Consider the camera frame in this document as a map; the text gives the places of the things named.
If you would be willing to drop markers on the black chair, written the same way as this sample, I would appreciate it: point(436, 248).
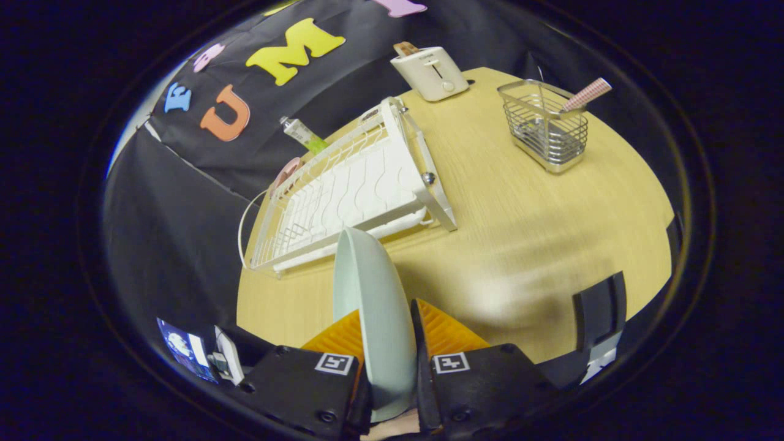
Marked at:
point(597, 312)

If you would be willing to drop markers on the green dish soap bottle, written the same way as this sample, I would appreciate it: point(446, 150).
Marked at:
point(303, 133)

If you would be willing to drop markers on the cream toaster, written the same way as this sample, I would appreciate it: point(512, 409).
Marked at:
point(432, 73)

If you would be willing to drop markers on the small grey device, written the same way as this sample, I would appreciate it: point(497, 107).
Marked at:
point(217, 361)

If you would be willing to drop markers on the computer monitor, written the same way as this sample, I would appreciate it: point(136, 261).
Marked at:
point(184, 349)

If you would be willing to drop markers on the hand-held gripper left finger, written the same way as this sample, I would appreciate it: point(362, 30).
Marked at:
point(300, 392)

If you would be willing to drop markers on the brown bread slice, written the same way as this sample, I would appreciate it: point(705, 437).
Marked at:
point(404, 48)

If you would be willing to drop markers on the white dish rack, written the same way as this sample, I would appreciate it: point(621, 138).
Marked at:
point(361, 184)

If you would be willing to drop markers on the pale green plate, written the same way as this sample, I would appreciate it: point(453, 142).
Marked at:
point(373, 306)

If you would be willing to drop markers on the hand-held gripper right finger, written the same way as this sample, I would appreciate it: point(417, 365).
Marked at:
point(478, 392)

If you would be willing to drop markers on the small pink plate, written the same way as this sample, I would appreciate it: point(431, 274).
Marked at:
point(285, 174)

